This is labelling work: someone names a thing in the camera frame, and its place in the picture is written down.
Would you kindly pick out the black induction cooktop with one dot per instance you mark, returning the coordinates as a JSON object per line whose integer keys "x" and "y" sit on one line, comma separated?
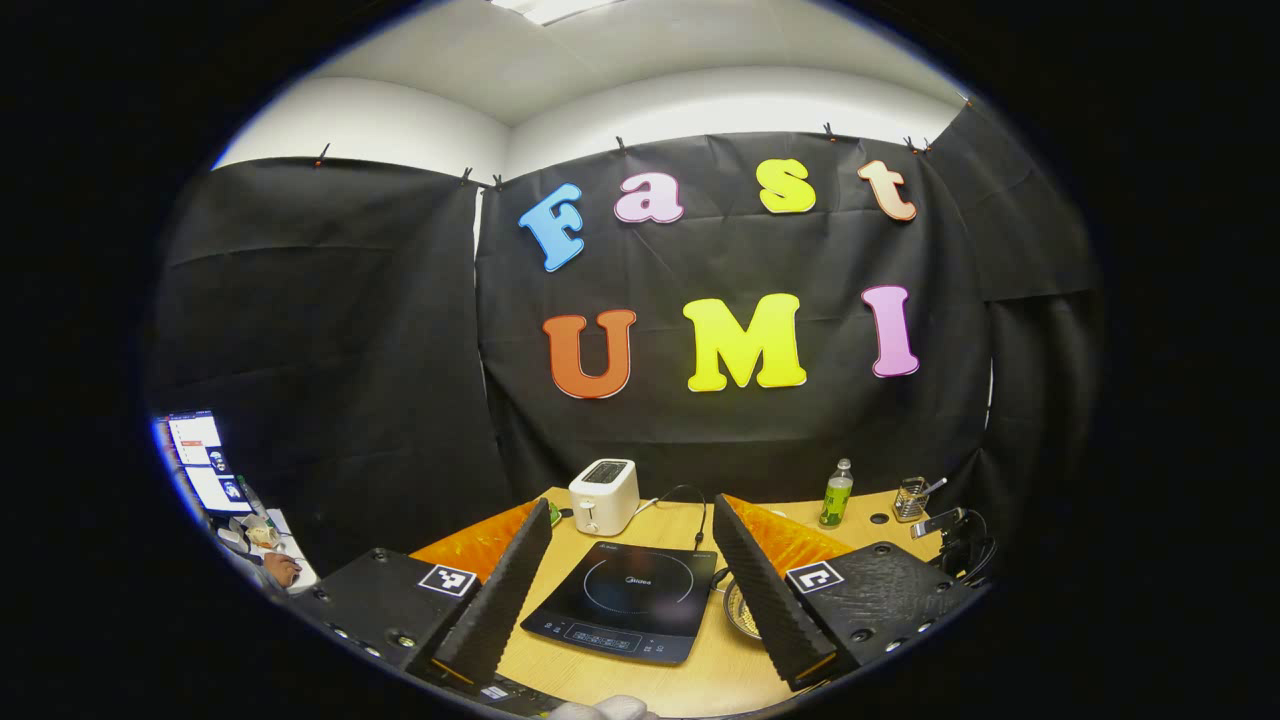
{"x": 620, "y": 600}

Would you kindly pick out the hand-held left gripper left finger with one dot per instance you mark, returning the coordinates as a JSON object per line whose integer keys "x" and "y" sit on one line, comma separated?
{"x": 500, "y": 610}

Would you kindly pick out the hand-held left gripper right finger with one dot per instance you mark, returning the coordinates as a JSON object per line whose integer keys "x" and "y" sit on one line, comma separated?
{"x": 770, "y": 620}

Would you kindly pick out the metal spoon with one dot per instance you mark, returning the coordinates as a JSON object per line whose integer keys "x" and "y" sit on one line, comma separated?
{"x": 935, "y": 487}

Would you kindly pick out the ceiling light panel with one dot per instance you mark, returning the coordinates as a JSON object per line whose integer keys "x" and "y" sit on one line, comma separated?
{"x": 550, "y": 8}

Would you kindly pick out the black backdrop cloth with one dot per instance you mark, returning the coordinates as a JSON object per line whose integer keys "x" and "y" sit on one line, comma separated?
{"x": 350, "y": 350}

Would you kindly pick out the stainless steel pot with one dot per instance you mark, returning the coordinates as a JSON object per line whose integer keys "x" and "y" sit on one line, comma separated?
{"x": 740, "y": 612}

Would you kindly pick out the white toaster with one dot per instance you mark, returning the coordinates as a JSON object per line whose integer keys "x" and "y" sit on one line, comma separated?
{"x": 605, "y": 495}

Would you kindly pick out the computer monitor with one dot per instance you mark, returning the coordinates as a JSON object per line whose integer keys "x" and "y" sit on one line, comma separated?
{"x": 205, "y": 460}

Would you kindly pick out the green label plastic bottle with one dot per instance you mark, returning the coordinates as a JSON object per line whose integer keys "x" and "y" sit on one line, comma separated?
{"x": 835, "y": 500}

